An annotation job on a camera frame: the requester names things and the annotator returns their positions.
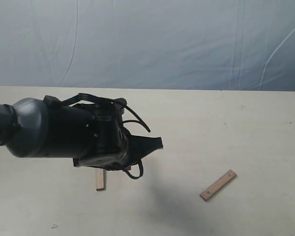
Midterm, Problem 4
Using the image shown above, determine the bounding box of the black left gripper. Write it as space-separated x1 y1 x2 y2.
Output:
73 103 163 171

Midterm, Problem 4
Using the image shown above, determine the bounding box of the wooden stick with holes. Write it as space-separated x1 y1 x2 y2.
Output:
200 170 237 202

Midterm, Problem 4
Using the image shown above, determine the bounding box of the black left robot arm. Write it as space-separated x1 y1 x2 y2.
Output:
0 93 163 171

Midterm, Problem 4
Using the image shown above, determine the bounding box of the grey backdrop cloth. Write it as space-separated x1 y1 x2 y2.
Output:
0 0 295 91

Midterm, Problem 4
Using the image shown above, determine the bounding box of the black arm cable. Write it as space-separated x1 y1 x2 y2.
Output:
61 92 152 180

